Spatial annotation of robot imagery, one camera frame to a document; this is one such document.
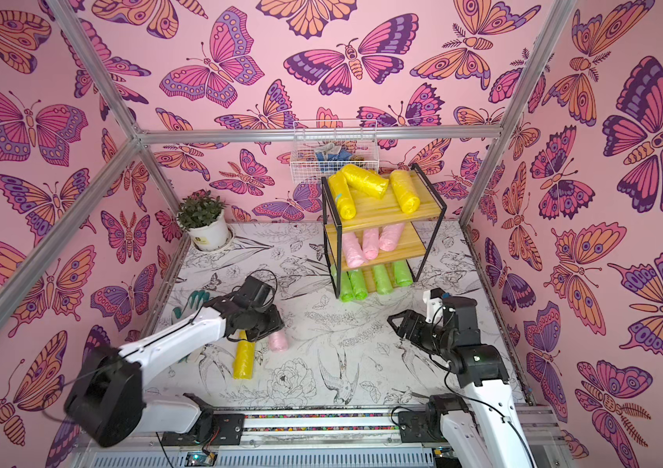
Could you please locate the pink roll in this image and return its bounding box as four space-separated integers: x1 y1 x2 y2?
268 330 290 352
379 222 405 252
362 227 379 261
342 232 368 269

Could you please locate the yellow roll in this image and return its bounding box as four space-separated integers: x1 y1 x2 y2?
329 172 357 220
340 164 389 199
389 170 421 215
233 331 255 379

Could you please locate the green roll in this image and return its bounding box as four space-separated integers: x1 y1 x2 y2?
339 272 355 302
392 259 414 288
372 264 393 296
348 269 368 301

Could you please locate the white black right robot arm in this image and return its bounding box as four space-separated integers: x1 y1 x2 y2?
387 289 535 467

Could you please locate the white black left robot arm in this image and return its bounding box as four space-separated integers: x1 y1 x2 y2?
64 275 284 448

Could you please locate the wooden three-tier shelf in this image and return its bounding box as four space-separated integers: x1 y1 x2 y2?
322 163 446 298

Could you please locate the green grey work glove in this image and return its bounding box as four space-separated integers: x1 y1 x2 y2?
172 290 210 322

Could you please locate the potted green plant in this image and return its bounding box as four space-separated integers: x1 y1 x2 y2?
177 189 230 252

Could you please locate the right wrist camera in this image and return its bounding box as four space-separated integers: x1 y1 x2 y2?
423 288 446 324

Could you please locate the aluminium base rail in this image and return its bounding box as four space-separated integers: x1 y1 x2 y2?
69 394 574 467

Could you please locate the white wire basket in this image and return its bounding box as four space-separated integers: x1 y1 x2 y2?
288 117 380 183

